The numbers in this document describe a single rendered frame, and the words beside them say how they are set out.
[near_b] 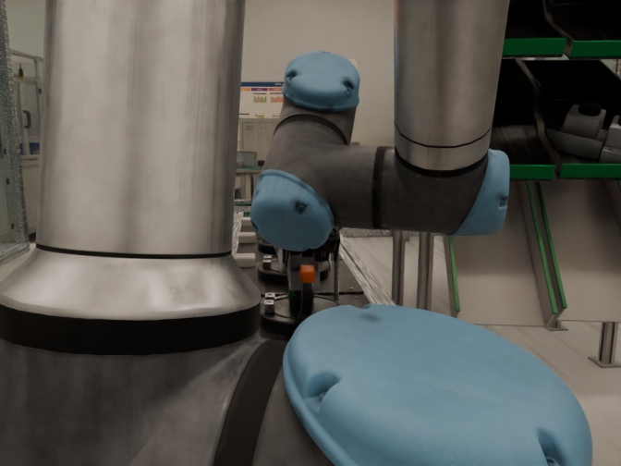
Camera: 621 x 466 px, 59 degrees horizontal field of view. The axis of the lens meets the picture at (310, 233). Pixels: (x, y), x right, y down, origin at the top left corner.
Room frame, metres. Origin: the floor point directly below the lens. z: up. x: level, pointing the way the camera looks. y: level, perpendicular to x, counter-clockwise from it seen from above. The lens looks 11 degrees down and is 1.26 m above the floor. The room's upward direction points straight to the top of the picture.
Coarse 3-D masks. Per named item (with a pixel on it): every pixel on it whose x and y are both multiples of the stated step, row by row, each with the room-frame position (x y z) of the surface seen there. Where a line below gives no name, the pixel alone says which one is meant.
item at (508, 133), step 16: (512, 64) 0.96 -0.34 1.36; (512, 80) 0.95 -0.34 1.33; (528, 80) 0.87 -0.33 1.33; (496, 96) 0.99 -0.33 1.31; (512, 96) 0.95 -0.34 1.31; (528, 96) 0.86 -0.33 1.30; (496, 112) 0.94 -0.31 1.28; (512, 112) 0.94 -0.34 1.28; (528, 112) 0.85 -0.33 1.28; (496, 128) 0.88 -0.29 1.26; (512, 128) 0.88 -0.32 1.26; (528, 128) 0.85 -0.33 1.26; (496, 144) 0.83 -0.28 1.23; (512, 144) 0.83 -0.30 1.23; (528, 144) 0.83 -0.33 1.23; (512, 160) 0.79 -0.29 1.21; (528, 160) 0.79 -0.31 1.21; (544, 160) 0.76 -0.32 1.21; (512, 176) 0.74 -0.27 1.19; (528, 176) 0.74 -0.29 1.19; (544, 176) 0.73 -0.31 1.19
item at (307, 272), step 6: (300, 270) 0.72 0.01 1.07; (306, 270) 0.71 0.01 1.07; (312, 270) 0.71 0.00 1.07; (300, 276) 0.71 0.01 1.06; (306, 276) 0.71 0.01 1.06; (312, 276) 0.71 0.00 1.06; (306, 282) 0.71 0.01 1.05; (312, 282) 0.72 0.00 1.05; (306, 288) 0.72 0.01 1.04; (306, 294) 0.73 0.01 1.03; (306, 300) 0.73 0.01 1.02; (306, 306) 0.73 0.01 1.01; (300, 312) 0.74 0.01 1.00; (306, 312) 0.74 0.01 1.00
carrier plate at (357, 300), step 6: (342, 300) 0.89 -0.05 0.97; (348, 300) 0.89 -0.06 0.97; (354, 300) 0.89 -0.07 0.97; (360, 300) 0.89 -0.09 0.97; (366, 300) 0.89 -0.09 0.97; (354, 306) 0.86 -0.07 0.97; (360, 306) 0.86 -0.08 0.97; (264, 330) 0.75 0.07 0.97; (264, 336) 0.73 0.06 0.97; (270, 336) 0.73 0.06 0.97; (276, 336) 0.73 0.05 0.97; (282, 336) 0.73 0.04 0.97; (288, 336) 0.73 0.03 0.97
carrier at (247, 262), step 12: (240, 264) 1.12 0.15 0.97; (252, 264) 1.12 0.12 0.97; (264, 264) 1.02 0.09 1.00; (276, 264) 1.06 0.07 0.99; (324, 264) 1.06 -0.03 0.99; (252, 276) 1.04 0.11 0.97; (264, 276) 1.00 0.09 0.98; (276, 276) 0.99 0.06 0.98; (324, 276) 1.02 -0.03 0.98; (348, 276) 1.04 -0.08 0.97; (264, 288) 0.96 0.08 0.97; (276, 288) 0.96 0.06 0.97; (324, 288) 0.96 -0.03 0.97; (348, 288) 0.96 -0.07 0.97; (360, 288) 0.96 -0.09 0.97
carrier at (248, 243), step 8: (240, 232) 1.40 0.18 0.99; (248, 232) 1.40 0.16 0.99; (240, 240) 1.36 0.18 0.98; (248, 240) 1.36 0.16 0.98; (256, 240) 1.39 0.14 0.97; (264, 240) 1.27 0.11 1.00; (240, 248) 1.30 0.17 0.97; (248, 248) 1.30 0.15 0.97; (256, 248) 1.30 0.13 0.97; (264, 248) 1.25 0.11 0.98; (272, 248) 1.23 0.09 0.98; (256, 256) 1.21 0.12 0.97; (272, 256) 1.21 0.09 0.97
